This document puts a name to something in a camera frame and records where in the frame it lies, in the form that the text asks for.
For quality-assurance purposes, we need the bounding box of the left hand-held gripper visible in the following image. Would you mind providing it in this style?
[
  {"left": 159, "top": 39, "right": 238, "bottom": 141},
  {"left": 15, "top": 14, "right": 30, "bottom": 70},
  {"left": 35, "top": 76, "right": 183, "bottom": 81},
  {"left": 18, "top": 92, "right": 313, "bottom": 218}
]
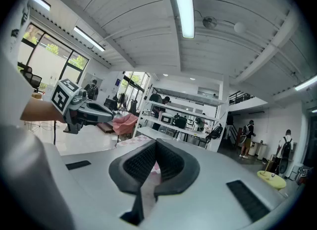
[{"left": 51, "top": 77, "right": 115, "bottom": 135}]

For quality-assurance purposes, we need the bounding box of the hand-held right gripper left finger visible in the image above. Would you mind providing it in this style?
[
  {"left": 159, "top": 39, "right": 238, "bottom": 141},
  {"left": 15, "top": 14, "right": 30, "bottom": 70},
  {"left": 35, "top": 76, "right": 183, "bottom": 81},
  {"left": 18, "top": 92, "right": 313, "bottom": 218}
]
[{"left": 108, "top": 138, "right": 158, "bottom": 226}]

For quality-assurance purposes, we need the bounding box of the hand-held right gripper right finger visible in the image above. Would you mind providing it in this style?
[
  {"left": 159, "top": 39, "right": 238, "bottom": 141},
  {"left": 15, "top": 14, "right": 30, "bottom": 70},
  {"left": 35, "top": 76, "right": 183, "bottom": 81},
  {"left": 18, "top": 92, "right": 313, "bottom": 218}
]
[{"left": 154, "top": 138, "right": 201, "bottom": 202}]

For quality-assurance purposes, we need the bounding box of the pink white checkered cloth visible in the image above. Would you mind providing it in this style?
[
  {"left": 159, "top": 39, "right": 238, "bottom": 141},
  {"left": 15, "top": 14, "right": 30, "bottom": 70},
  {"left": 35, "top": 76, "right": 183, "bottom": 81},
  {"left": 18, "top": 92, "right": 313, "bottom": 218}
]
[{"left": 115, "top": 134, "right": 164, "bottom": 211}]

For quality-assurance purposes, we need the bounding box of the pink armchair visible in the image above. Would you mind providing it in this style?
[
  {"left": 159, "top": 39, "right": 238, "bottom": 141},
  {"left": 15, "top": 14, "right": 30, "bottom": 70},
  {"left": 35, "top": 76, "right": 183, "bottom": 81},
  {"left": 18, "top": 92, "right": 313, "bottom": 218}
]
[{"left": 112, "top": 113, "right": 140, "bottom": 136}]

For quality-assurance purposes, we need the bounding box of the white metal shelf rack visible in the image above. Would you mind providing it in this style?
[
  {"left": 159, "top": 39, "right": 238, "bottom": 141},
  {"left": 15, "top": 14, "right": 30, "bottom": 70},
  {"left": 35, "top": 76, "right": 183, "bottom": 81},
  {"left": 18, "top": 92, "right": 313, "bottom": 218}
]
[{"left": 133, "top": 87, "right": 230, "bottom": 152}]

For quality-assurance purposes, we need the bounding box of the dark green suitcase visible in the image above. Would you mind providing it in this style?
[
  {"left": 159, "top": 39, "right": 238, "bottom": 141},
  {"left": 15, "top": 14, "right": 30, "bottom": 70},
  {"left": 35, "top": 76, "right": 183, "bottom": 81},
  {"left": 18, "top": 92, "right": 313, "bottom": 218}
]
[{"left": 173, "top": 115, "right": 188, "bottom": 129}]

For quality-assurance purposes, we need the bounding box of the white case with dark window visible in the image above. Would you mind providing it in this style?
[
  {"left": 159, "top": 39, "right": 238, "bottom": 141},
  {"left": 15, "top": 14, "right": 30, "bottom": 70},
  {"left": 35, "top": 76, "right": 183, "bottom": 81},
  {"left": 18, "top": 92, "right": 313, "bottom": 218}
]
[{"left": 160, "top": 114, "right": 174, "bottom": 125}]

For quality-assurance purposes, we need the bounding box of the large black-framed window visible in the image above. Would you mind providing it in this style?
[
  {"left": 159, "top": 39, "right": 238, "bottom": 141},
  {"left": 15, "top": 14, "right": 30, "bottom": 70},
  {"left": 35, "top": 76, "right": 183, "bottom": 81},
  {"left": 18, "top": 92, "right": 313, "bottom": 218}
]
[
  {"left": 118, "top": 71, "right": 151, "bottom": 106},
  {"left": 17, "top": 22, "right": 90, "bottom": 94}
]

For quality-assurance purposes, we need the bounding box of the black backpack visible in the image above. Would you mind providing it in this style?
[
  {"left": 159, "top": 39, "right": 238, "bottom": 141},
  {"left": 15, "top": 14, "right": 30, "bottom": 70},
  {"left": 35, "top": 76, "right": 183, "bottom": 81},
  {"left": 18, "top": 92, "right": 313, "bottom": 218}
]
[{"left": 205, "top": 123, "right": 224, "bottom": 142}]

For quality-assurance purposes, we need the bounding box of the black office chair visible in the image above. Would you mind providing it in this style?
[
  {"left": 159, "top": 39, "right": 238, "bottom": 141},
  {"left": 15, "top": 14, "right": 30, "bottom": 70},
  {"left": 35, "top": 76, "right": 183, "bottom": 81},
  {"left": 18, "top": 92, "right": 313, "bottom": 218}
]
[{"left": 20, "top": 65, "right": 43, "bottom": 93}]

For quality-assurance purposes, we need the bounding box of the person's white T-shirt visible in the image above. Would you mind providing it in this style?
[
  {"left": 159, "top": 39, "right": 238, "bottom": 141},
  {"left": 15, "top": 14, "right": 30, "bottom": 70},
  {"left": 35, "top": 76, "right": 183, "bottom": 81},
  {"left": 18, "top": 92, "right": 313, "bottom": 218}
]
[{"left": 0, "top": 50, "right": 35, "bottom": 129}]

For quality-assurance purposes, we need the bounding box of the black mezzanine railing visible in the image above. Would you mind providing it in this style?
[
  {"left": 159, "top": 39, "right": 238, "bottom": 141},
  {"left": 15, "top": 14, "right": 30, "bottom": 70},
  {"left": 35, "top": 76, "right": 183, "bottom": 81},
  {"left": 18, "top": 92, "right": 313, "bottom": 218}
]
[{"left": 228, "top": 90, "right": 256, "bottom": 106}]

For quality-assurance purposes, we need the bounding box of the long ceiling tube light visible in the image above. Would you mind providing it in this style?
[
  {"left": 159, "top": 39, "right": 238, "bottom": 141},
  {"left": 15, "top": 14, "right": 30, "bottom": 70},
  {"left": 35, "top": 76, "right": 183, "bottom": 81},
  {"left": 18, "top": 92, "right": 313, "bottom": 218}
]
[{"left": 169, "top": 0, "right": 196, "bottom": 39}]

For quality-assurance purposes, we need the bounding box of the white globe lamp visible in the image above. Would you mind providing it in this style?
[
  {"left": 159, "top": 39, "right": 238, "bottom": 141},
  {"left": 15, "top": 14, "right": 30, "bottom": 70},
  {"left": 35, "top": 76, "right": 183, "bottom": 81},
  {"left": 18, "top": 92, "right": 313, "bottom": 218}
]
[{"left": 233, "top": 21, "right": 247, "bottom": 34}]

